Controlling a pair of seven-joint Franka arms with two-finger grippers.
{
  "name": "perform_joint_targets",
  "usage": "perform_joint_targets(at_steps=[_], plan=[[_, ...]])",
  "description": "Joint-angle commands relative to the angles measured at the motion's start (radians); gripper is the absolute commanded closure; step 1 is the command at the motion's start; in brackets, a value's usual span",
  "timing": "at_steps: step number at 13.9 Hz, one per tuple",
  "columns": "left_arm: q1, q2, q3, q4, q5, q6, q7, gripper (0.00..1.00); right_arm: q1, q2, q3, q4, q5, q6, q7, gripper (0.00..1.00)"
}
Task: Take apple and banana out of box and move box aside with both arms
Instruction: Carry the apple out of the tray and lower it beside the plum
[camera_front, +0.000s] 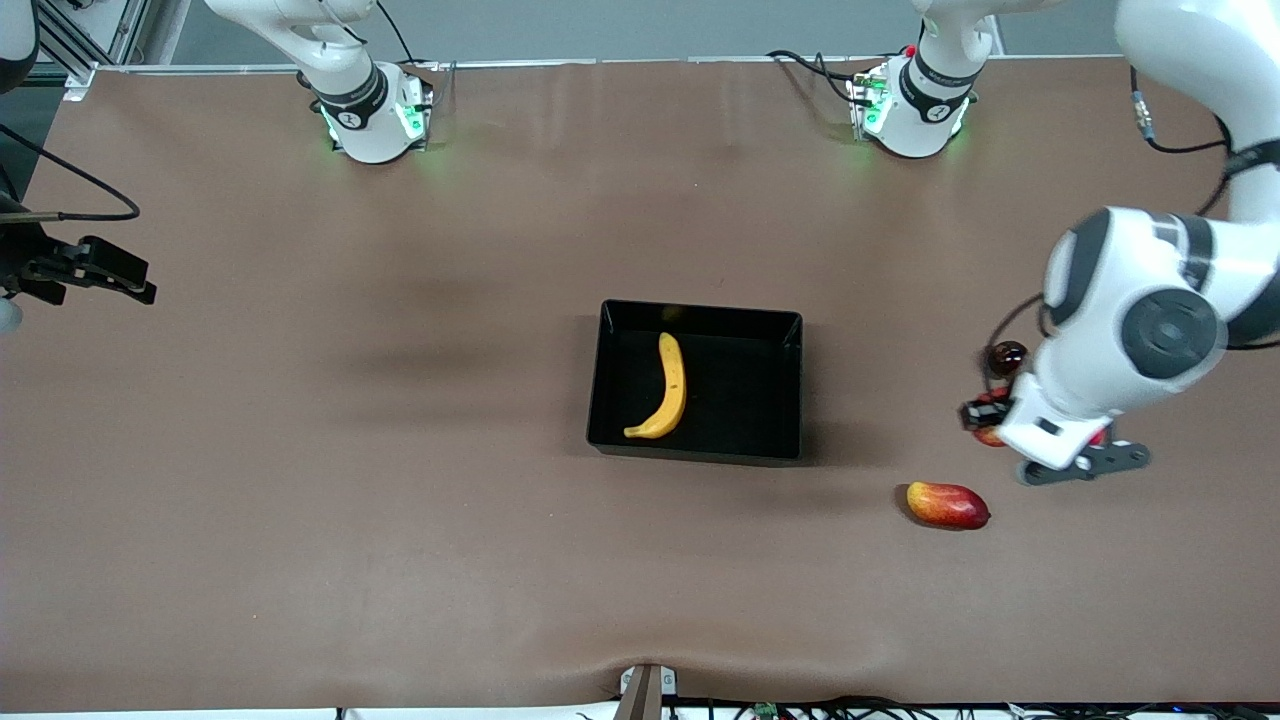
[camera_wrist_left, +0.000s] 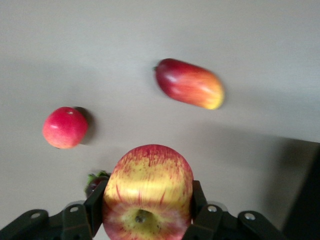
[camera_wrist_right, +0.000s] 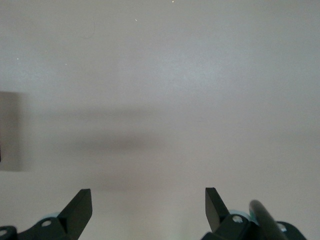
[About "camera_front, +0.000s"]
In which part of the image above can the black plastic box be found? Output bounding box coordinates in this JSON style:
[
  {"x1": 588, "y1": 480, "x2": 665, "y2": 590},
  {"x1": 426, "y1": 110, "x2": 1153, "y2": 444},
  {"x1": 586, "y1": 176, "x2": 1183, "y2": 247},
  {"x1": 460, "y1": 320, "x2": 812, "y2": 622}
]
[{"x1": 586, "y1": 299, "x2": 804, "y2": 468}]

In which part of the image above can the yellow banana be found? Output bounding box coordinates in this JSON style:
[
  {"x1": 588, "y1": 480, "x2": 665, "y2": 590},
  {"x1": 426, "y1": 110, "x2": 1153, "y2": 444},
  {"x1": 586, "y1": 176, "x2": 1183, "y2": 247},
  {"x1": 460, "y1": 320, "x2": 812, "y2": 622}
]
[{"x1": 624, "y1": 332, "x2": 689, "y2": 440}]

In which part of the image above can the red yellow mango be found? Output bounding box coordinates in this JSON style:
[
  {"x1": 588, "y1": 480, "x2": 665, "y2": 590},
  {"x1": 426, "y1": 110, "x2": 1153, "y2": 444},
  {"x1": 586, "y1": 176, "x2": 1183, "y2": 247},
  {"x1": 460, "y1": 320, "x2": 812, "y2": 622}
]
[{"x1": 906, "y1": 481, "x2": 991, "y2": 531}]

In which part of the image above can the brown table cover mat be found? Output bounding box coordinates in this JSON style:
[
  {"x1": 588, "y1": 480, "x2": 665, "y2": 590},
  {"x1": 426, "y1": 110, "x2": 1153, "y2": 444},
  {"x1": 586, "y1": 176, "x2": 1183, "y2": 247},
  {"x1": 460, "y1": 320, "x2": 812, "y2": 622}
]
[{"x1": 0, "y1": 55, "x2": 1280, "y2": 713}]

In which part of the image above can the aluminium frame profile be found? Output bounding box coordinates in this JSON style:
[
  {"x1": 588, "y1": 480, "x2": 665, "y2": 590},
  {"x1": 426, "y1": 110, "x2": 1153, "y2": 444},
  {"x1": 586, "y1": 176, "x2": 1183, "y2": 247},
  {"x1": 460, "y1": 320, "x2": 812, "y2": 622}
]
[{"x1": 35, "y1": 0, "x2": 151, "y2": 93}]

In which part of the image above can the black right base cable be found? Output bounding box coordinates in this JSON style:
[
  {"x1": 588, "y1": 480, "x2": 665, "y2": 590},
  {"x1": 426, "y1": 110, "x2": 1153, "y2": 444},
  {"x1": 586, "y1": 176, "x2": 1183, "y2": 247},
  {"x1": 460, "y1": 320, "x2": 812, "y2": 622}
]
[{"x1": 375, "y1": 0, "x2": 441, "y2": 71}]

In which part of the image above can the black base cable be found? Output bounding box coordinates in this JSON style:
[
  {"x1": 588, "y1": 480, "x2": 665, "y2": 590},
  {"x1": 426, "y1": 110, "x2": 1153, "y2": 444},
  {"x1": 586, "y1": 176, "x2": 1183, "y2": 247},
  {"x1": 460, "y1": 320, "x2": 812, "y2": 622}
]
[
  {"x1": 375, "y1": 0, "x2": 441, "y2": 71},
  {"x1": 767, "y1": 50, "x2": 861, "y2": 106}
]

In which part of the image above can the black left base cable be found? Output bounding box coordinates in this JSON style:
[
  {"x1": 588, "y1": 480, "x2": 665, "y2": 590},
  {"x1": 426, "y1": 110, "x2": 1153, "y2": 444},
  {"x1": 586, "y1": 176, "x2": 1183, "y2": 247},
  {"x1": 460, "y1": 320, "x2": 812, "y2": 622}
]
[{"x1": 767, "y1": 50, "x2": 861, "y2": 106}]

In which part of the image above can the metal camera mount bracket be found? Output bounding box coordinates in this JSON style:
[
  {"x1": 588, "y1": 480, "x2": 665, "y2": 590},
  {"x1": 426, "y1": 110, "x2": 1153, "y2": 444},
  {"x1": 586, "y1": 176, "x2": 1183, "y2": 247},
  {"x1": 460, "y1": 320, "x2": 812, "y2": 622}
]
[{"x1": 619, "y1": 664, "x2": 678, "y2": 720}]

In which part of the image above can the silver table edge rail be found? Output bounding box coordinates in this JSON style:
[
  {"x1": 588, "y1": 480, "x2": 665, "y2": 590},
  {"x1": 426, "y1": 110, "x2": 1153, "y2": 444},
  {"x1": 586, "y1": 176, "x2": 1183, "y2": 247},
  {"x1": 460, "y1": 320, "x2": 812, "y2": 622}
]
[{"x1": 65, "y1": 54, "x2": 1131, "y2": 77}]

